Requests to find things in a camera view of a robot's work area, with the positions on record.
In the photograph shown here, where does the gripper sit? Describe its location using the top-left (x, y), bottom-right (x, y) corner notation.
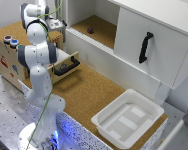
top-left (48, 18), bottom-right (68, 32)

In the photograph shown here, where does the wooden drawer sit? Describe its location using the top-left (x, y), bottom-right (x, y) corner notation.
top-left (49, 50), bottom-right (81, 85)

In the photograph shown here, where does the green button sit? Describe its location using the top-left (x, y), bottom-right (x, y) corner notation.
top-left (15, 43), bottom-right (25, 51)

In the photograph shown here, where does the blue button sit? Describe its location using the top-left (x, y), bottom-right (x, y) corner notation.
top-left (9, 38), bottom-right (21, 48)

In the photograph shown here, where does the red button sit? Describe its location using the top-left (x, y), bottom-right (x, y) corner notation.
top-left (3, 34), bottom-right (14, 45)

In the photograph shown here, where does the white cabinet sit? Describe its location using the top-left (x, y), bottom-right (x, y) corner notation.
top-left (62, 0), bottom-right (188, 107)

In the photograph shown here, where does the wooden drawer box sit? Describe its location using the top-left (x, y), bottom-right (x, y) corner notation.
top-left (0, 21), bottom-right (66, 93)

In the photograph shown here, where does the white sliding door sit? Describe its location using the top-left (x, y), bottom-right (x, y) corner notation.
top-left (113, 6), bottom-right (188, 90)

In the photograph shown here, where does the white plastic box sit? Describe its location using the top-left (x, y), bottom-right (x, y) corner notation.
top-left (90, 88), bottom-right (166, 150)

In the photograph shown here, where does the black drawer handle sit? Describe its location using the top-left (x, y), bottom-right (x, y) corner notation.
top-left (53, 55), bottom-right (81, 77)

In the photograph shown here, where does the green cable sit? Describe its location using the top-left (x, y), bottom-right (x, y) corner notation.
top-left (26, 0), bottom-right (65, 150)

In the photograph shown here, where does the black door handle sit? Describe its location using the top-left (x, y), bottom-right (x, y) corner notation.
top-left (138, 31), bottom-right (155, 65)

